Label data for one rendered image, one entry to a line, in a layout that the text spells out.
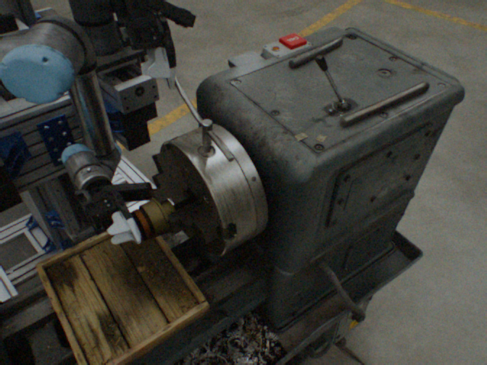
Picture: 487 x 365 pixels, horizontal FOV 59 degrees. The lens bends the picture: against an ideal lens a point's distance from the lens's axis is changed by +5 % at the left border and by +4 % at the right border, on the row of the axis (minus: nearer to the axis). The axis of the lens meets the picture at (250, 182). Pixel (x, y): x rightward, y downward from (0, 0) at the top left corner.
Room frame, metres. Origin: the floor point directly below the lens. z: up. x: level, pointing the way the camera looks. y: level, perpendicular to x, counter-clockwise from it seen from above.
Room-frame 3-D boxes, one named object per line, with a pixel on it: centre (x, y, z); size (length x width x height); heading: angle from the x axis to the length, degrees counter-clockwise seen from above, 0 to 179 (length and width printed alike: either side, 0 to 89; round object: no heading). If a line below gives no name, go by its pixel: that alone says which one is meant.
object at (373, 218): (0.98, -0.20, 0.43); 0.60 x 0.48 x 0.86; 128
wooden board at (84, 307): (0.56, 0.32, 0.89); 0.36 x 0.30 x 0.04; 38
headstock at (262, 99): (0.98, -0.20, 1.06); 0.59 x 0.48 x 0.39; 128
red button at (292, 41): (1.17, -0.11, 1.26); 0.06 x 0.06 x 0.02; 38
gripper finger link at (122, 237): (0.58, 0.29, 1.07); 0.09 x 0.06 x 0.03; 37
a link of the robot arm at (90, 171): (0.74, 0.39, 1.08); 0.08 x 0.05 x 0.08; 127
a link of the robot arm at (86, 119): (0.92, 0.44, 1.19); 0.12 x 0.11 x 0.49; 89
